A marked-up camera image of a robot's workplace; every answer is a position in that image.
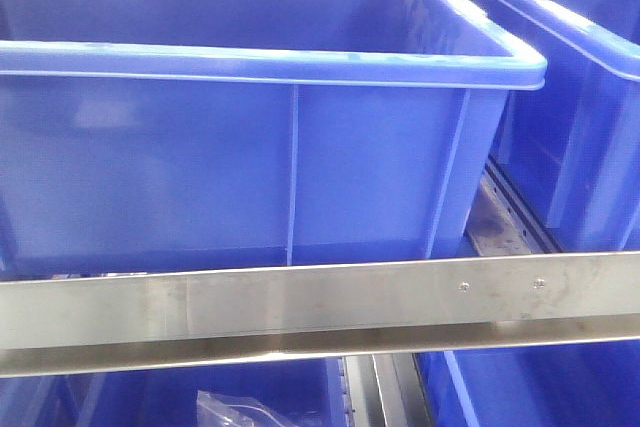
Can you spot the blue plastic bin lower right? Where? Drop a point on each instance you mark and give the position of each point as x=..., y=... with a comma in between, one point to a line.
x=587, y=384

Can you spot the blue plastic bin upper right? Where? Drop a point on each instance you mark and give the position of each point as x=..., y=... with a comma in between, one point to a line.
x=571, y=148

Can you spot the stainless steel shelf rack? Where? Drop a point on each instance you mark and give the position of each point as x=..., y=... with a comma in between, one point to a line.
x=144, y=321

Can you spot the clear plastic bag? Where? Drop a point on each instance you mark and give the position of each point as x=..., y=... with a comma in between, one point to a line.
x=214, y=409

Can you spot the blue plastic bin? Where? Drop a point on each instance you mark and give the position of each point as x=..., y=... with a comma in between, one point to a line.
x=175, y=135
x=298, y=393
x=571, y=148
x=587, y=384

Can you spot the blue plastic bin lower left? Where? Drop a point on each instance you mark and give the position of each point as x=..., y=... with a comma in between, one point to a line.
x=298, y=393

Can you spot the blue plastic bin upper left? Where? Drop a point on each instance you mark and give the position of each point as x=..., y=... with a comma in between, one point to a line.
x=175, y=135

